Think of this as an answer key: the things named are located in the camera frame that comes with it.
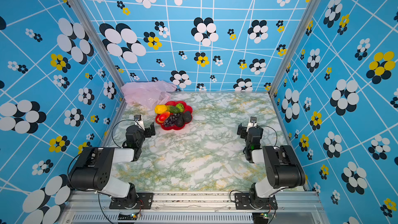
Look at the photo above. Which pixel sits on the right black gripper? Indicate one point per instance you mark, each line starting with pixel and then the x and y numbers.
pixel 242 130

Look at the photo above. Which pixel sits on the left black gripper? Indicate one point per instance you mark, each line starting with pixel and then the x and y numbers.
pixel 149 130

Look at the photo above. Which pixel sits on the green orange papaya fruit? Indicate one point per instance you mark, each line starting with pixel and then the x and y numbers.
pixel 173 109

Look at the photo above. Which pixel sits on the pink printed plastic bag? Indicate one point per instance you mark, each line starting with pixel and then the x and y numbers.
pixel 148 94

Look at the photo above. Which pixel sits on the yellow lemon fruit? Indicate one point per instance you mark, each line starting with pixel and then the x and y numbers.
pixel 160 109

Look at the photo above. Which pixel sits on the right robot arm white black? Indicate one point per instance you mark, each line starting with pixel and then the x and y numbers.
pixel 283 170

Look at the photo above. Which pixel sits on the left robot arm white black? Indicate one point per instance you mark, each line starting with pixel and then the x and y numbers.
pixel 93 170

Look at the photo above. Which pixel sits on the red yellow mango fruit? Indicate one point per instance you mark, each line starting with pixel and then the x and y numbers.
pixel 163 117

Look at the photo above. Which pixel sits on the dark purple grape bunch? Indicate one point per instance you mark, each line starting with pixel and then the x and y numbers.
pixel 171 121

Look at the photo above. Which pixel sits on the dark avocado left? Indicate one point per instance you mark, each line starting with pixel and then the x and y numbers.
pixel 179 122

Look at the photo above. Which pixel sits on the dark avocado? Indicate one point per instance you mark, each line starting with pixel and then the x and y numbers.
pixel 187 117
pixel 179 122

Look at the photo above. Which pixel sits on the green round fruit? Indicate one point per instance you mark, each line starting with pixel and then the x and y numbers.
pixel 181 107

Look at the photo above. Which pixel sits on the dark avocado right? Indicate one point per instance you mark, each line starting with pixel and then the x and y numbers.
pixel 187 117

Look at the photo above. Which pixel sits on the red flower-shaped plate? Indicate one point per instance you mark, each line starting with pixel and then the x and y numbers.
pixel 174 103

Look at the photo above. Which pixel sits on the right green circuit board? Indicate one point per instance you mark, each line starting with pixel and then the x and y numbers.
pixel 260 217

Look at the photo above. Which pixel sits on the green circuit board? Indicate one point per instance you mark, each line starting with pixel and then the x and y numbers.
pixel 260 217
pixel 128 216

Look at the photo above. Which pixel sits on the left green circuit board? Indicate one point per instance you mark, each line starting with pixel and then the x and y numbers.
pixel 128 216

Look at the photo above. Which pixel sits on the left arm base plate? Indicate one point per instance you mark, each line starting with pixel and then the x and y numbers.
pixel 138 201

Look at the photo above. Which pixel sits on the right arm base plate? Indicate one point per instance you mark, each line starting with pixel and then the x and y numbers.
pixel 244 201

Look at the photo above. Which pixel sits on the aluminium front rail frame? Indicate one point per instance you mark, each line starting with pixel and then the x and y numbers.
pixel 195 207

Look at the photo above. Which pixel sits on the left aluminium corner post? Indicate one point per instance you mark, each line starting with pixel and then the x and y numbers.
pixel 84 19

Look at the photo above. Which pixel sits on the aluminium corner post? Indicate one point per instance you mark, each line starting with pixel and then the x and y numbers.
pixel 84 19
pixel 295 41

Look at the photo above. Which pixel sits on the right aluminium corner post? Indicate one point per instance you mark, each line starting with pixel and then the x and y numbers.
pixel 295 41

